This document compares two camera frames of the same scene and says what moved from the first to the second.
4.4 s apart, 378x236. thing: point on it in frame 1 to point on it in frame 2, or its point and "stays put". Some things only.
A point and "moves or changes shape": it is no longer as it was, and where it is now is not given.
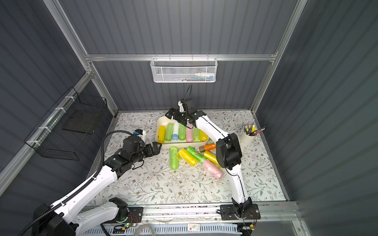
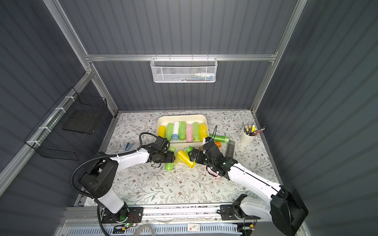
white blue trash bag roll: (175, 135) stays put
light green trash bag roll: (174, 158) moves or changes shape
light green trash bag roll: (182, 132) stays put
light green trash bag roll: (196, 133) stays put
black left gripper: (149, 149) to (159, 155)
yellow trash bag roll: (161, 134) stays put
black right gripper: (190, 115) to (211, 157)
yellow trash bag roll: (204, 137) stays put
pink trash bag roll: (189, 134) stays put
